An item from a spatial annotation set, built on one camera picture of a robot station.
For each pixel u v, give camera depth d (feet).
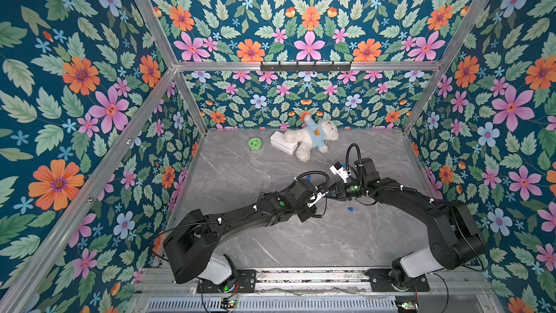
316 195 2.17
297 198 2.02
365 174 2.34
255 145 3.53
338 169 2.65
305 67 3.05
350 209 2.98
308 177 2.02
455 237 1.45
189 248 1.38
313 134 3.53
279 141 3.58
